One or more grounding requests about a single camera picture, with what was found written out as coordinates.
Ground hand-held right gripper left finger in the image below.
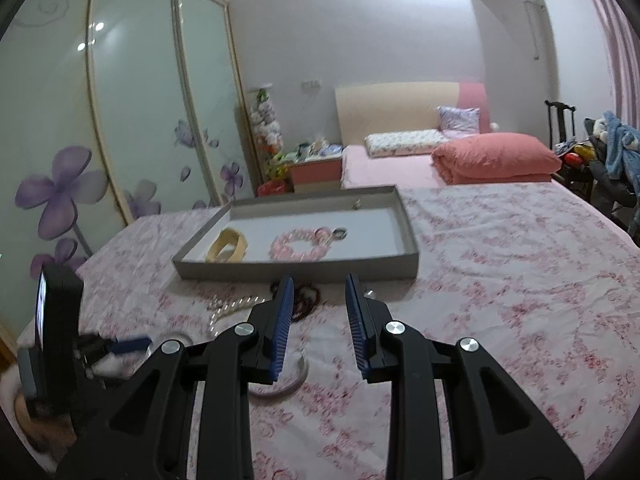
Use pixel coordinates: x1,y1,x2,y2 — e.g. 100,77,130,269
55,275,296,480

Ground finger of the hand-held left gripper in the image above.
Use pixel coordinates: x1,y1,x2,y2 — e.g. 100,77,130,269
75,334,153,361

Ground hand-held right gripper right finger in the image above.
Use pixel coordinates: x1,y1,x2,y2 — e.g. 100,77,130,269
345,274,586,480

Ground dark red bead bracelet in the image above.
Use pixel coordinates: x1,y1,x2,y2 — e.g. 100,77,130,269
270,280,314,324

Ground white pearl necklace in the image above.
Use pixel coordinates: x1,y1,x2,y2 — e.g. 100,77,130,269
206,294,267,339

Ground silver bangle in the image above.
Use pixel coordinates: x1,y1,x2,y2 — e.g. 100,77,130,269
145,332,311,400

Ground grey jewelry tray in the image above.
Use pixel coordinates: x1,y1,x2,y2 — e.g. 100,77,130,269
172,186,420,281

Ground person's left forearm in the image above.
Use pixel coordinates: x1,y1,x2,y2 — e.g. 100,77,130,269
14,392,76,453

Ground yellow bangle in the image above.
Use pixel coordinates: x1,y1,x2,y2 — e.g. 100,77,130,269
206,228,249,264

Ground pink floral blanket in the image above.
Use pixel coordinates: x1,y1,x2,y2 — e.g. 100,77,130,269
17,180,637,480

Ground pink and cream nightstand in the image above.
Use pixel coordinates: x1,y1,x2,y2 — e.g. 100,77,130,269
289,155,345,192

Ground pink bed with headboard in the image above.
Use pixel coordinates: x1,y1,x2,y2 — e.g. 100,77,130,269
335,81,566,191

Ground white floral pillow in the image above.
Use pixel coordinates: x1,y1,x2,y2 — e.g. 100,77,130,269
365,129,451,157

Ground column of plush toys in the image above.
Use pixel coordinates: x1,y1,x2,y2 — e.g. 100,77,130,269
250,87,287,181

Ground folded pink quilt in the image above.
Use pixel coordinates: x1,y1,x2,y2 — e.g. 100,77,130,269
431,132,563,185

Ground glass wardrobe with purple flowers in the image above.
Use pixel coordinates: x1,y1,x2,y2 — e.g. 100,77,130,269
0,0,258,343

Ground purple patterned pillow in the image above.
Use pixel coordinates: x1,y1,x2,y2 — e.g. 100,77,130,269
436,106,481,136

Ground dark wooden chair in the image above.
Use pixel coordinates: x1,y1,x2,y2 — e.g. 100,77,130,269
545,100,581,153

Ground blue fleece garment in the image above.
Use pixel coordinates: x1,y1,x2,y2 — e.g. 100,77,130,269
597,110,640,181

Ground white pipe cover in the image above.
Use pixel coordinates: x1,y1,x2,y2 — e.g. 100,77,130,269
522,0,548,61

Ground pink curtain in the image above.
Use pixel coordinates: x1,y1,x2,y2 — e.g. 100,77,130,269
575,0,640,126

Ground pink bead bracelet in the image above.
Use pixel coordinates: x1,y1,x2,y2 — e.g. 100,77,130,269
270,227,332,262

